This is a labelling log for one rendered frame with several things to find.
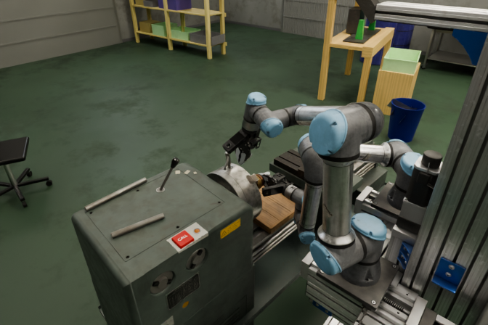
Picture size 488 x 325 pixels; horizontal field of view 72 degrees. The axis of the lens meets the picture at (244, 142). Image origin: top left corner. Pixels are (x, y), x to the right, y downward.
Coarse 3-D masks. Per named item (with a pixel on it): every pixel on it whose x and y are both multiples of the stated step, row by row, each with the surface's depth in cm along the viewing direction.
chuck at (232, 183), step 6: (210, 174) 167; (216, 174) 163; (222, 174) 161; (216, 180) 164; (222, 180) 160; (228, 180) 158; (234, 180) 159; (228, 186) 159; (234, 186) 157; (234, 192) 157; (240, 192) 157; (240, 198) 156
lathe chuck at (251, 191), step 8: (232, 168) 166; (240, 168) 166; (232, 176) 160; (240, 176) 162; (240, 184) 159; (248, 184) 161; (248, 192) 159; (256, 192) 162; (248, 200) 158; (256, 200) 162; (256, 208) 163; (256, 216) 169
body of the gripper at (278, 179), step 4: (272, 176) 182; (276, 176) 182; (280, 176) 181; (284, 176) 181; (268, 180) 181; (272, 180) 178; (276, 180) 179; (280, 180) 179; (284, 180) 181; (268, 184) 182; (272, 184) 179; (276, 184) 177; (284, 184) 178; (288, 184) 175; (292, 184) 178; (284, 188) 174
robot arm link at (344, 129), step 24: (312, 120) 93; (336, 120) 86; (360, 120) 89; (312, 144) 94; (336, 144) 86; (360, 144) 92; (336, 168) 93; (336, 192) 96; (336, 216) 99; (336, 240) 101; (336, 264) 102
